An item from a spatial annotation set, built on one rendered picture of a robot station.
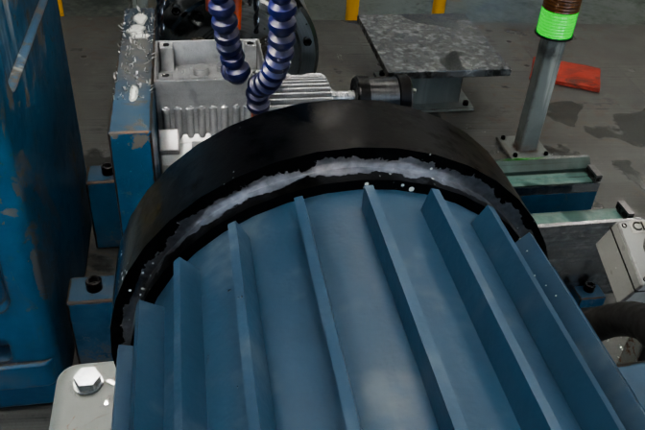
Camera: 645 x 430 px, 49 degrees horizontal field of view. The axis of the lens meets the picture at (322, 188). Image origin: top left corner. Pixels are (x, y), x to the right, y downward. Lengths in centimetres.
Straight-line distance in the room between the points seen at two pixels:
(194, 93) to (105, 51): 90
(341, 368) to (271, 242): 7
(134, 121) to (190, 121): 10
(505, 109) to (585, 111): 17
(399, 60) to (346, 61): 27
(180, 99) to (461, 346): 61
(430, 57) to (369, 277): 119
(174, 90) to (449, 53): 76
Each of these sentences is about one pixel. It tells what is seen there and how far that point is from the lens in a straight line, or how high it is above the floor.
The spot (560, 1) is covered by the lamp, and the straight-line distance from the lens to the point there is 123.
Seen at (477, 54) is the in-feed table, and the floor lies 92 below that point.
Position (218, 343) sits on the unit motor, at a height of 134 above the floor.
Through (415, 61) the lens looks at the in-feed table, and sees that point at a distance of 137.
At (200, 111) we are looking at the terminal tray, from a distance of 78.
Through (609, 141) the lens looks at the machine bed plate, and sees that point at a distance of 148.
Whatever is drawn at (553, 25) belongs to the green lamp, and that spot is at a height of 106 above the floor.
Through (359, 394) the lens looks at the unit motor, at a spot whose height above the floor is 135.
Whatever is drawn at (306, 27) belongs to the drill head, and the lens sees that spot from 104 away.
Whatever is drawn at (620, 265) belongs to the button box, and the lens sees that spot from 76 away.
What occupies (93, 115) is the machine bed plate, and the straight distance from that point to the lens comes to 141.
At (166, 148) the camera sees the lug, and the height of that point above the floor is 108.
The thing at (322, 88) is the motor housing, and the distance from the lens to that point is 83.
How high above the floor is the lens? 150
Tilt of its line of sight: 36 degrees down
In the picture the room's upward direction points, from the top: 4 degrees clockwise
